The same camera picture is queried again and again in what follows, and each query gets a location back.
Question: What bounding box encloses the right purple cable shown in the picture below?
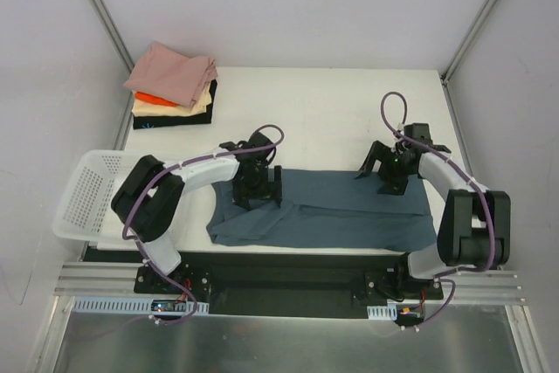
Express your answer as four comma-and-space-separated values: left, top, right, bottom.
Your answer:
369, 92, 499, 335

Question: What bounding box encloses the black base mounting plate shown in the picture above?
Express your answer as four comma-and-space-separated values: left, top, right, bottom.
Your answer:
82, 246, 499, 320

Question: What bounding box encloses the aluminium frame post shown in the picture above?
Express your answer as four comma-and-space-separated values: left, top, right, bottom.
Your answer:
66, 0, 135, 73
440, 0, 500, 86

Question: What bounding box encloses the left aluminium frame post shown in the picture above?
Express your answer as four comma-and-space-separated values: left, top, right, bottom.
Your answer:
66, 0, 135, 73

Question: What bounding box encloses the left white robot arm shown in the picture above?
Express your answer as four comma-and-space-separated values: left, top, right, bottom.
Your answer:
111, 128, 282, 294

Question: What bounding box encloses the folded cream t-shirt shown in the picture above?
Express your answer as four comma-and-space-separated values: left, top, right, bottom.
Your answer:
132, 79, 217, 117

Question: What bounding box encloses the left white cable duct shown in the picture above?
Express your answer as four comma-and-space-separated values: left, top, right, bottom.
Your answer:
73, 297, 194, 316

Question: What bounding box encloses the purple cable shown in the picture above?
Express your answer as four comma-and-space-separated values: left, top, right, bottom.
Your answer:
369, 92, 499, 335
121, 124, 287, 326

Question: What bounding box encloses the horizontal aluminium rail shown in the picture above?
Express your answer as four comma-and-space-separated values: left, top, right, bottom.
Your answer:
53, 261, 528, 306

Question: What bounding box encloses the right aluminium frame post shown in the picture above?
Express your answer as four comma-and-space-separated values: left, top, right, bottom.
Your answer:
440, 0, 500, 86

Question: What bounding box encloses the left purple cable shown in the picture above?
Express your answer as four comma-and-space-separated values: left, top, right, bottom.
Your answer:
121, 124, 287, 326

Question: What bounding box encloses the right white cable duct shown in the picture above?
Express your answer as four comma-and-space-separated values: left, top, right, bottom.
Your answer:
366, 305, 424, 321

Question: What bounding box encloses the white cable duct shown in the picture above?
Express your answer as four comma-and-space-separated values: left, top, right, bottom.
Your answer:
73, 297, 194, 316
366, 305, 424, 321

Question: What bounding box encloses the teal blue t-shirt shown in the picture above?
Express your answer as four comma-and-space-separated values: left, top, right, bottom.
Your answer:
207, 169, 437, 252

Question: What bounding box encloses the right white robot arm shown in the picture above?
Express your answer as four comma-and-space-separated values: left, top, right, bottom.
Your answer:
358, 123, 511, 299

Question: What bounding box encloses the white perforated plastic basket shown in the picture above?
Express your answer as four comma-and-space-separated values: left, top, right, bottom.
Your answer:
52, 149, 219, 252

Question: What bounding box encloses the folded orange t-shirt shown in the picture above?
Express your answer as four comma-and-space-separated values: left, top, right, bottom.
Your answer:
135, 92, 177, 107

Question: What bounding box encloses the folded pink t-shirt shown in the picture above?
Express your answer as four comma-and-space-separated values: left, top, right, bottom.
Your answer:
124, 42, 217, 107

